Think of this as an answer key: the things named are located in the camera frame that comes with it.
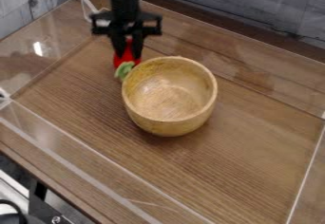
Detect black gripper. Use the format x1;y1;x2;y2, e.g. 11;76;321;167
90;10;163;60

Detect red plush strawberry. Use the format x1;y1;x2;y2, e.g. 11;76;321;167
112;38;140;81

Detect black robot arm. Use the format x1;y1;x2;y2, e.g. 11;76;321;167
90;0;163;61

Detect wooden bowl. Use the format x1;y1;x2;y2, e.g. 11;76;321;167
122;56;218;137

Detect clear acrylic tray walls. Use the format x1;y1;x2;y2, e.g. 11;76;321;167
0;0;325;224

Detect black metal table frame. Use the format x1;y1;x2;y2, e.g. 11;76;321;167
28;179;80;224

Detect black cable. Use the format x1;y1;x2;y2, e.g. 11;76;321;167
0;198;29;224

